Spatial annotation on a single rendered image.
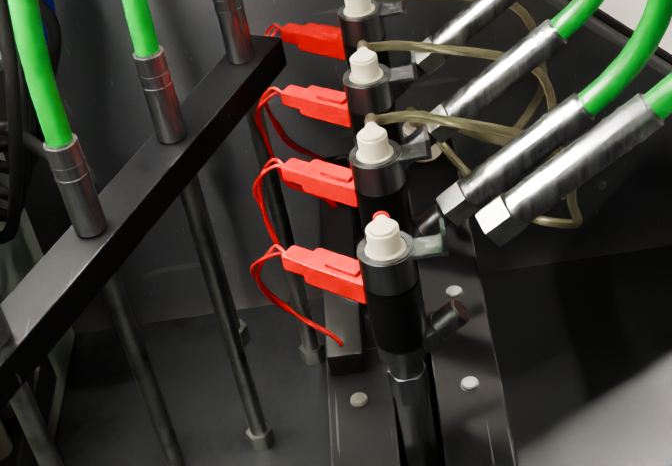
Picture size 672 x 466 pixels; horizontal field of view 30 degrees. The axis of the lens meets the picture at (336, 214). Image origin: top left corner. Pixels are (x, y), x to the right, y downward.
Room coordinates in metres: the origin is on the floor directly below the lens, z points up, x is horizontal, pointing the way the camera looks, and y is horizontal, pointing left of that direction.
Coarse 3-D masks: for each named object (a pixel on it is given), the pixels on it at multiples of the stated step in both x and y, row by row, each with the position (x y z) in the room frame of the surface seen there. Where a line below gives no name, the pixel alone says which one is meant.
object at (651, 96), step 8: (664, 80) 0.46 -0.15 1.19; (656, 88) 0.45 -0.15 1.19; (664, 88) 0.45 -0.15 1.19; (648, 96) 0.45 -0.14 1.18; (656, 96) 0.45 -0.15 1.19; (664, 96) 0.45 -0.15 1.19; (656, 104) 0.45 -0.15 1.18; (664, 104) 0.45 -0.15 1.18; (656, 112) 0.45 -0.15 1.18; (664, 112) 0.45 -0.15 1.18
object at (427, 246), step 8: (416, 240) 0.47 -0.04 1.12; (424, 240) 0.47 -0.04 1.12; (432, 240) 0.47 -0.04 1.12; (440, 240) 0.47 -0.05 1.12; (416, 248) 0.46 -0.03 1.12; (424, 248) 0.46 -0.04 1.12; (432, 248) 0.46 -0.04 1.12; (440, 248) 0.46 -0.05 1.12; (416, 256) 0.46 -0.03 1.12; (424, 256) 0.46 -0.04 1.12; (432, 256) 0.46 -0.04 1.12
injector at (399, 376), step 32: (384, 288) 0.45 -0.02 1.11; (416, 288) 0.46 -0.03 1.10; (384, 320) 0.46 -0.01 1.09; (416, 320) 0.46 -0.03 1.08; (448, 320) 0.46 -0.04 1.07; (384, 352) 0.46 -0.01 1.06; (416, 352) 0.46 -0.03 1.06; (416, 384) 0.46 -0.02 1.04; (416, 416) 0.46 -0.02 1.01; (416, 448) 0.46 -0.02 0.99
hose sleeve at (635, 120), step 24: (624, 120) 0.45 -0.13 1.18; (648, 120) 0.45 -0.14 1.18; (576, 144) 0.46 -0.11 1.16; (600, 144) 0.45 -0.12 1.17; (624, 144) 0.45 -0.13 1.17; (552, 168) 0.46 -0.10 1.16; (576, 168) 0.45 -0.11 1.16; (600, 168) 0.45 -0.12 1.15; (528, 192) 0.45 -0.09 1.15; (552, 192) 0.45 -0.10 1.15; (528, 216) 0.45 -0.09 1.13
